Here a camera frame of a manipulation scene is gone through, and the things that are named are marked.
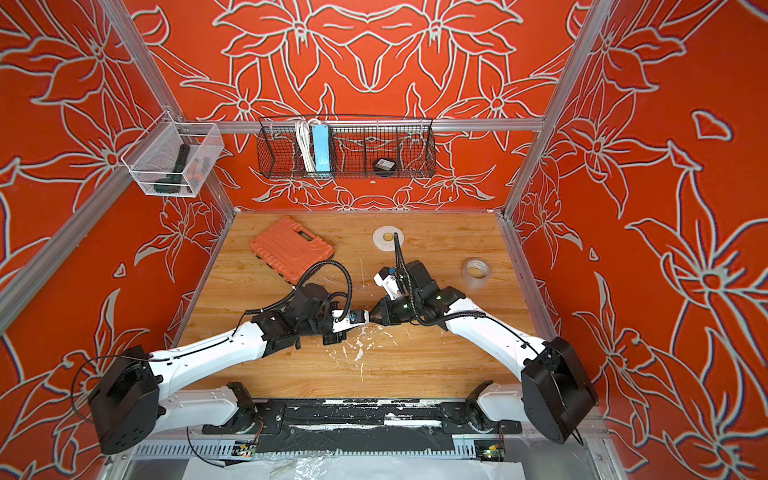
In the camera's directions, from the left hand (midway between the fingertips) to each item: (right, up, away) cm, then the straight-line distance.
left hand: (359, 315), depth 79 cm
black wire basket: (-2, +53, +17) cm, 56 cm away
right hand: (+2, 0, -5) cm, 5 cm away
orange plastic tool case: (-26, +17, +22) cm, 38 cm away
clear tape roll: (+39, +9, +21) cm, 45 cm away
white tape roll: (+7, +22, +31) cm, 39 cm away
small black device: (+7, +45, +16) cm, 49 cm away
